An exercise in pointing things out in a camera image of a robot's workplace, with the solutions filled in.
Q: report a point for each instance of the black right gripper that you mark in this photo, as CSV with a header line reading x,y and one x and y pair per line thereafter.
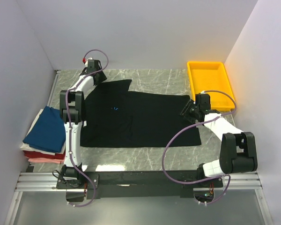
x,y
185,112

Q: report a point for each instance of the folded red t shirt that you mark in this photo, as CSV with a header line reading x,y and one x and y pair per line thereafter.
x,y
34,154

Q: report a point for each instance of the folded white t shirt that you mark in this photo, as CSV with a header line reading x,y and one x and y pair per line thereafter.
x,y
26,147

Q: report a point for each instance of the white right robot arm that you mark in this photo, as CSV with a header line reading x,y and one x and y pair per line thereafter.
x,y
238,148

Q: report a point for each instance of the aluminium rail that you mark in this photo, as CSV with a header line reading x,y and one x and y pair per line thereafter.
x,y
45,182

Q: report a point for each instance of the black t shirt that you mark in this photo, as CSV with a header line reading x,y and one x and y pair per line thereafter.
x,y
119,118

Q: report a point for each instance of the black base crossbar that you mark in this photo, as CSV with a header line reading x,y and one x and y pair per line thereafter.
x,y
143,184

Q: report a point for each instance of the folded blue t shirt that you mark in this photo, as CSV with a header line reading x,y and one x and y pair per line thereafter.
x,y
48,133

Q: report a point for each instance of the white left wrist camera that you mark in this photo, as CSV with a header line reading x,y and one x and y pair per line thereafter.
x,y
85,60

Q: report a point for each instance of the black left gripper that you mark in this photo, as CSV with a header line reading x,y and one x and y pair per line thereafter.
x,y
102,78

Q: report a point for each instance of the yellow plastic bin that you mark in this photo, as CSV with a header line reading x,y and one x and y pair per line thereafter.
x,y
205,75

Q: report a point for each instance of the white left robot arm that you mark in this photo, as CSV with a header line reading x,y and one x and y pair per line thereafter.
x,y
73,113

